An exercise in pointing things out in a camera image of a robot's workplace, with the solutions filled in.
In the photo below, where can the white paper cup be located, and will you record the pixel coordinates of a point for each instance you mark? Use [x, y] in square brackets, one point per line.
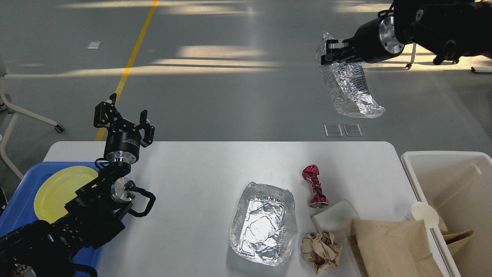
[425, 212]

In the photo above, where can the wooden board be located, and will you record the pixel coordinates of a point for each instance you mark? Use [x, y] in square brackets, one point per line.
[393, 249]

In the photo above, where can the brown paper in bin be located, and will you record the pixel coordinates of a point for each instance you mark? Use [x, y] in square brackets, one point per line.
[454, 241]

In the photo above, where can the crumpled brown paper ball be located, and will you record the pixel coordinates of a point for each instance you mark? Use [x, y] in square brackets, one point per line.
[321, 251]

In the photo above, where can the crushed red soda can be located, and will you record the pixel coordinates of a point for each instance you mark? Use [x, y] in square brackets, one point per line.
[319, 200]

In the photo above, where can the aluminium foil tray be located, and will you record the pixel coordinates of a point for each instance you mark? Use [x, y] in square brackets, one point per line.
[264, 228]

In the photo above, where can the white office chair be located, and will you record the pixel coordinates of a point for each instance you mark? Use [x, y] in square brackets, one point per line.
[413, 57]

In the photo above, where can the white chair base left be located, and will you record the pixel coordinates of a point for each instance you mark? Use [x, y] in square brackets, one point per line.
[14, 110]

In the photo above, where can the white plastic bin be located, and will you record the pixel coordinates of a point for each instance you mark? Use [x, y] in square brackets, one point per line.
[459, 185]

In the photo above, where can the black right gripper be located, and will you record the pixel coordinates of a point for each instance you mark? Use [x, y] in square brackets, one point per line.
[373, 42]

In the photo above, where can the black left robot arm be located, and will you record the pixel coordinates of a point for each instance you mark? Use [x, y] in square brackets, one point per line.
[94, 216]

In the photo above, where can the yellow plastic plate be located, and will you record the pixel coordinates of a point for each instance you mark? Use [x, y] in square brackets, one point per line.
[59, 189]

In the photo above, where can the blue plastic tray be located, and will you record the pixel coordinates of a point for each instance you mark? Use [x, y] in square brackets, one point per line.
[19, 207]

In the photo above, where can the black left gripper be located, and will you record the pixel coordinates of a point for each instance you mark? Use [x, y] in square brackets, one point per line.
[124, 139]

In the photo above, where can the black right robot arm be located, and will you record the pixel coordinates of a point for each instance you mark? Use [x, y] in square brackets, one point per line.
[450, 29]

